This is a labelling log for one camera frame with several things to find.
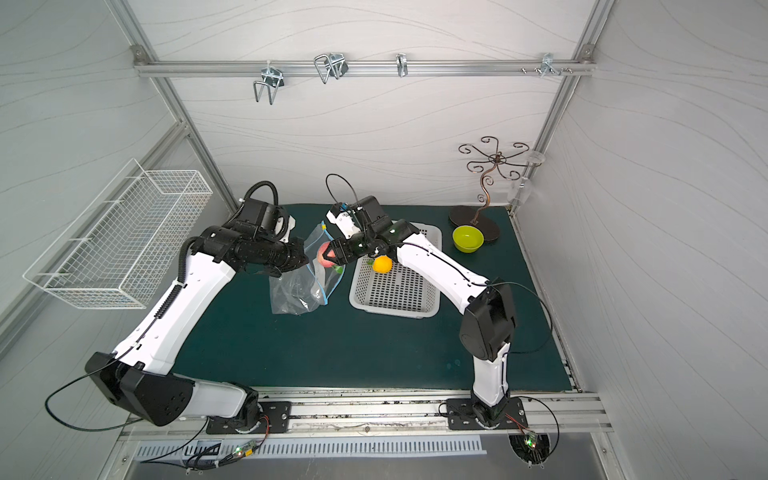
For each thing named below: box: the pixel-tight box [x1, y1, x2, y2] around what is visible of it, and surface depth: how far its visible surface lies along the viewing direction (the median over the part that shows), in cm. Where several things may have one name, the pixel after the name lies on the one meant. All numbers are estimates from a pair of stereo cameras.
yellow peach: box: [372, 255, 393, 274], surface depth 99 cm
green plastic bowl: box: [452, 225, 485, 254], surface depth 110 cm
